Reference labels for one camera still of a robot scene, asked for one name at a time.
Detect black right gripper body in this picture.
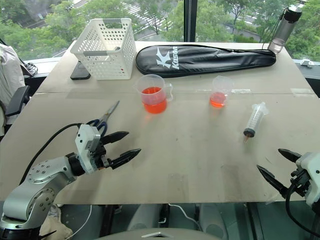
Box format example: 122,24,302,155
289,167,313,198

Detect dark window frame post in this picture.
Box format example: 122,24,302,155
183,0,198,43

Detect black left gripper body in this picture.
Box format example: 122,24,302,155
90,139,113,171

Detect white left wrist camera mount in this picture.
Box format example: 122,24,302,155
74,123,102,175

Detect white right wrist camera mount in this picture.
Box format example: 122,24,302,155
295,151,320,209

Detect blue handled scissors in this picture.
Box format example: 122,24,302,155
86,100,121,139

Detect clear water bottle black lid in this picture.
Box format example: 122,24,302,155
261,5,303,55

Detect white perforated plastic basket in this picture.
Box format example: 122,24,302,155
69,17,137,81

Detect clear plastic syringe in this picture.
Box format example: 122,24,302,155
242,101,270,144

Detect white cloth garment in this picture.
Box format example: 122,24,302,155
0,44,26,137

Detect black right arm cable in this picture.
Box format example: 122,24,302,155
284,182,320,239

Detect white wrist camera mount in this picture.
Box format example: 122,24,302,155
74,123,102,175
295,151,320,209

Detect clear tape strip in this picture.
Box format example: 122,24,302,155
230,88,252,95

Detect small beaker with red liquid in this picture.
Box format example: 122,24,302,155
209,75,234,109

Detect black Kason racket bag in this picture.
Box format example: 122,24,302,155
135,44,277,79

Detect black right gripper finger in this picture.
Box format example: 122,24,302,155
256,164,289,199
277,148,304,164

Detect thin white cable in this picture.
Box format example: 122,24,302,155
166,203,204,233

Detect large beaker with red liquid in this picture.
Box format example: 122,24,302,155
132,73,174,115

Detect white sneaker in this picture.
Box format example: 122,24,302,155
46,204,63,224

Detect black office chair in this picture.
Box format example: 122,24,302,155
4,85,31,125

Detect grey rounded shape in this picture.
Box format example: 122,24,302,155
126,203,164,233
199,203,229,240

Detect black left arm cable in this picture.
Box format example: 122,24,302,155
19,122,83,185

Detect black smartphone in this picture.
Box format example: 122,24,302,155
69,61,92,81

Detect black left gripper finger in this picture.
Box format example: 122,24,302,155
100,131,130,146
107,148,143,171

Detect black cable bundle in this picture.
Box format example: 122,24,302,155
23,61,39,78

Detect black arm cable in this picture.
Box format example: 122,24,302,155
284,182,320,239
19,122,83,185

